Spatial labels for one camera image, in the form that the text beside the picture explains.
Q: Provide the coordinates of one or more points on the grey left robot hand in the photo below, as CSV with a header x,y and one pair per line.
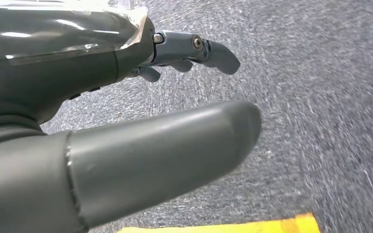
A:
x,y
45,48

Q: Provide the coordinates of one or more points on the yellow floor tape square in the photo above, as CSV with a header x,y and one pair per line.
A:
x,y
238,226

